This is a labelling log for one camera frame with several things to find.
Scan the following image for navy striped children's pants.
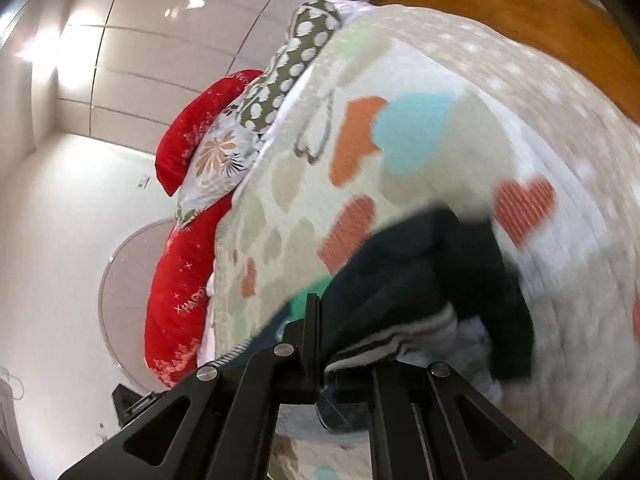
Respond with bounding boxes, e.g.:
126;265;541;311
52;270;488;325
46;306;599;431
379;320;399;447
220;208;535;404

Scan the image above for round grey headboard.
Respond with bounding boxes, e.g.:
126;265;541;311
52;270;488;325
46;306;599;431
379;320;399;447
98;220;174;392

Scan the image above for long red pillow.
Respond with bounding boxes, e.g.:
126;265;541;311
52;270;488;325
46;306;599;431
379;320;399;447
143;194;232;388

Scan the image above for floral grey pillow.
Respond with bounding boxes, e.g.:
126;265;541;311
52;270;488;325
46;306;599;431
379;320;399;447
176;102;264;229

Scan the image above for red pillow behind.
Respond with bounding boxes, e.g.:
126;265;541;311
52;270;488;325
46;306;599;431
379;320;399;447
155;70;262;196

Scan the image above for patchwork heart quilt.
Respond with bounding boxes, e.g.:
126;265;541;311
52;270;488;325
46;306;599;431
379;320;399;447
206;6;639;479

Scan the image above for white glossy wardrobe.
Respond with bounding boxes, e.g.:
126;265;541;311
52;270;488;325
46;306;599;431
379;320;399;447
55;0;306;153

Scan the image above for olive polka dot bolster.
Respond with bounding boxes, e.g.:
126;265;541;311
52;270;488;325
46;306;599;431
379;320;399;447
236;0;342;136

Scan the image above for wooden door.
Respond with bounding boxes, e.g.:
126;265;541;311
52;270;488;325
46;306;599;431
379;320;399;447
371;0;639;122

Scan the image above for wall power socket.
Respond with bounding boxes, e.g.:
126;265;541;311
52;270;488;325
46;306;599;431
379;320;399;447
137;174;150;190

